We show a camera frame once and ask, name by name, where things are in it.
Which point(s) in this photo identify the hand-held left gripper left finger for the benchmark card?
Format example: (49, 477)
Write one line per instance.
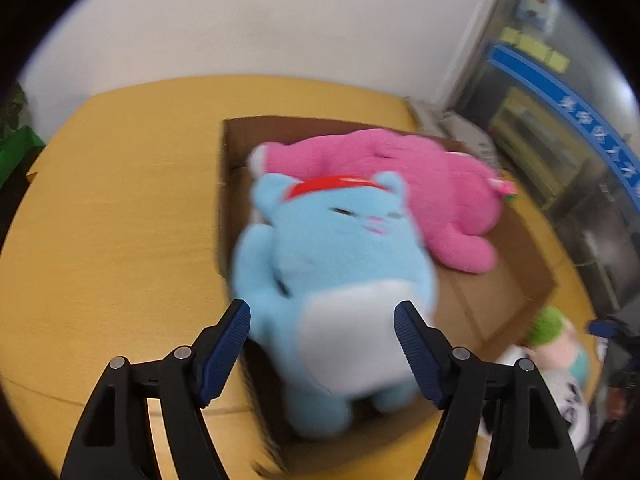
(225, 355)

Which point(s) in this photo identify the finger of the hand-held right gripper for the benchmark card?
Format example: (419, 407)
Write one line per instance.
(602, 327)

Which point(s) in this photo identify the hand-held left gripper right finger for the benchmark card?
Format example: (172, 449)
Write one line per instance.
(417, 355)

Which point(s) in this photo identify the brown cardboard box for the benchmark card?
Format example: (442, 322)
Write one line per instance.
(492, 290)

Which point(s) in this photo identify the blue plush cat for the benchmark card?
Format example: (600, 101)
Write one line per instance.
(340, 260)

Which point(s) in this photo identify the white plush toy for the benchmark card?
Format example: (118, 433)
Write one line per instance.
(560, 400)

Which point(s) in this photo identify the shelf cabinet behind glass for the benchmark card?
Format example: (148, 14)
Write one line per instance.
(540, 150)

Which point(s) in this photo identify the blue door banner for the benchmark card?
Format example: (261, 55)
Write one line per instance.
(560, 100)

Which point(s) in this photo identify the yellow sticky note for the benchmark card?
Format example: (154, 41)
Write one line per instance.
(541, 50)
(559, 60)
(511, 35)
(526, 42)

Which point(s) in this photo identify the cartoon sheep poster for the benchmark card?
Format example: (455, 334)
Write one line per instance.
(537, 5)

